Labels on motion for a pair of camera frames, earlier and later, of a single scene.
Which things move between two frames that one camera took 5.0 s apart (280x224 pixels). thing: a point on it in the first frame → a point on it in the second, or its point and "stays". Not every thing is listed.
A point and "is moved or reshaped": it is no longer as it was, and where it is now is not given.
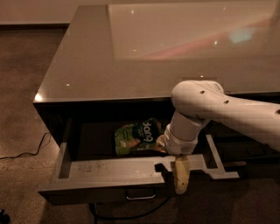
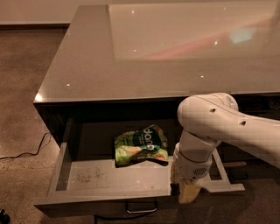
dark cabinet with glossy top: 125,60 stays
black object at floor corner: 4,219 stays
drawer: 88,171 is moved or reshaped
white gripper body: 178,144 → 191,168
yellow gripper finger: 181,174 → 189,191
